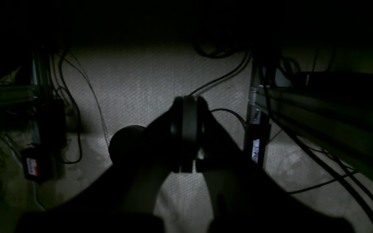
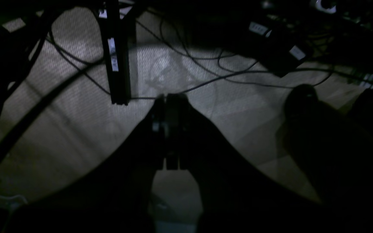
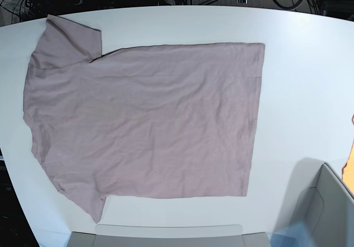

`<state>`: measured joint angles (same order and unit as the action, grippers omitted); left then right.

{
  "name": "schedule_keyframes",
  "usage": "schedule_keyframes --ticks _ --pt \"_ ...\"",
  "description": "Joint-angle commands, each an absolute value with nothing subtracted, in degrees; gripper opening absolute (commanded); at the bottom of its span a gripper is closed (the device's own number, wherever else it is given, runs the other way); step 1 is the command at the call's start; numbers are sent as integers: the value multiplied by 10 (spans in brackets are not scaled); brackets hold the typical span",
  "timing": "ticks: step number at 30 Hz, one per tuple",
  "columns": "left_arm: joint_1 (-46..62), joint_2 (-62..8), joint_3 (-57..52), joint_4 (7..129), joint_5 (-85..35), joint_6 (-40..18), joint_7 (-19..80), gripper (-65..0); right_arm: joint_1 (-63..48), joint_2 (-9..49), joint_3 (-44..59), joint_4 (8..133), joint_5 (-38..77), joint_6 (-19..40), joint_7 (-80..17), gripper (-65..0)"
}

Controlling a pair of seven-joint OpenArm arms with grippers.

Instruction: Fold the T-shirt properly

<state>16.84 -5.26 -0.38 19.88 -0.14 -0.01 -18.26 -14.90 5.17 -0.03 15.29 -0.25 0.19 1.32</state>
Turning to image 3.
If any grey bin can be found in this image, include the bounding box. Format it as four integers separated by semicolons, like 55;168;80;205
67;224;270;246
291;164;353;246

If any grey bin at right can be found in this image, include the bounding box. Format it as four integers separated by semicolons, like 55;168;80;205
291;164;353;246

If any orange object at right edge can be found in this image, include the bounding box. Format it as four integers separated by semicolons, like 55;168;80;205
341;116;354;181

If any mauve pink T-shirt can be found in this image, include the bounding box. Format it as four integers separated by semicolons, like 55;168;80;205
23;15;266;222

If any grey bin at bottom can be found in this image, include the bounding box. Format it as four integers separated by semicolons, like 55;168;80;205
67;224;270;246

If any blue translucent object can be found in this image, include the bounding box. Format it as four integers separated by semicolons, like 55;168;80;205
268;222;316;247

